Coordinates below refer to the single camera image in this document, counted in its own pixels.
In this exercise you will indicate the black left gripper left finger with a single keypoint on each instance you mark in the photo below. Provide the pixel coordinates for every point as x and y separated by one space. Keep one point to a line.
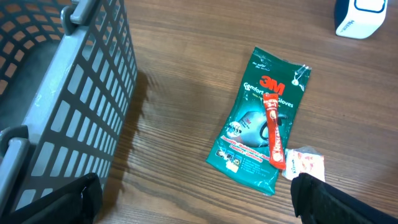
77 202

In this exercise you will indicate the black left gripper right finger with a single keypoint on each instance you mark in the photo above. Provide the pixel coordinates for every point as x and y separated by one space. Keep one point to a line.
317 202

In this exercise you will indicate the red white small packet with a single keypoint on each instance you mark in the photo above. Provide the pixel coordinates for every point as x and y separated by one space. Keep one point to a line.
304 160

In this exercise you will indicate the red stick sachet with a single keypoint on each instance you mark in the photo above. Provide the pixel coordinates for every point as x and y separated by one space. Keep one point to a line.
277 157

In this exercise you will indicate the green 3M gloves packet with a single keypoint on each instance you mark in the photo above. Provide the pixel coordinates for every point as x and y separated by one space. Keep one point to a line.
241 150

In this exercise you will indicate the white barcode scanner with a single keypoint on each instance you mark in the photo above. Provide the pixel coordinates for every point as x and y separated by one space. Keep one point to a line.
359 19

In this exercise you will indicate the grey plastic mesh basket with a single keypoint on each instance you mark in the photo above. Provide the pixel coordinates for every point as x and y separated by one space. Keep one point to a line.
68 73

